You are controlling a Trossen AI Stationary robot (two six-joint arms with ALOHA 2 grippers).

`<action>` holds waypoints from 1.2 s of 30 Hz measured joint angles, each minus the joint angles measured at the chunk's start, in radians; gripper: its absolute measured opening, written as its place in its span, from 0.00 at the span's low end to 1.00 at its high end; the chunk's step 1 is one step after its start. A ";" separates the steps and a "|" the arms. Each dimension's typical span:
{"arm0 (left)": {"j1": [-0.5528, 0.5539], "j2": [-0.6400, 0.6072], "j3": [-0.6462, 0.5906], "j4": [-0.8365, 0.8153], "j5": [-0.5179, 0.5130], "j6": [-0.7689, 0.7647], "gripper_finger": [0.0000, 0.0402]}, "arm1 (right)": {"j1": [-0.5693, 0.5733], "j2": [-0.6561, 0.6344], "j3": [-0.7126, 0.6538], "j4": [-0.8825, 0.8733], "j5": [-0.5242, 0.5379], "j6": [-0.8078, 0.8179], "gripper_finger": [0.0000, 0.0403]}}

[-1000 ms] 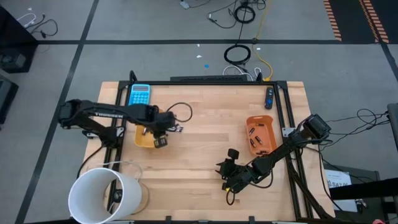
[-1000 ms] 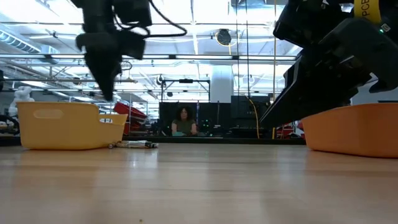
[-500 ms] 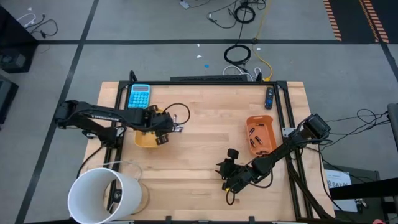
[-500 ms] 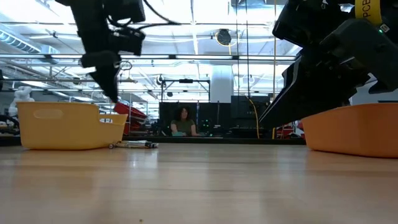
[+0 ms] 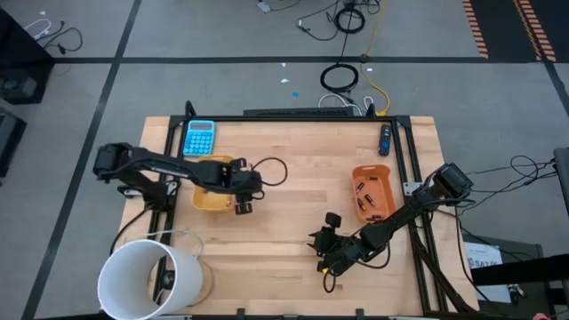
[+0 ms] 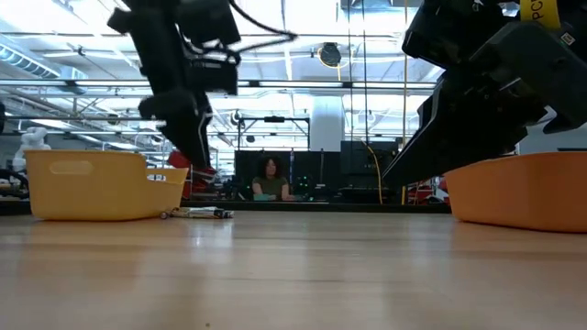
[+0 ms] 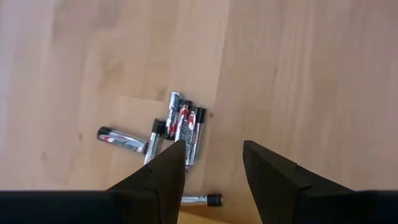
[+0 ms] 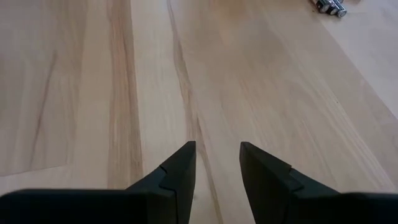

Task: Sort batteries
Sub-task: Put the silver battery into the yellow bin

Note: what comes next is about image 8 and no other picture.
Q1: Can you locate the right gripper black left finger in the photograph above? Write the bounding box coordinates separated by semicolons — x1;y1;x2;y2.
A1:
0;140;198;224

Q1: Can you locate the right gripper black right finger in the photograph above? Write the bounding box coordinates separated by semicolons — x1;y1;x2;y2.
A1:
239;141;398;224

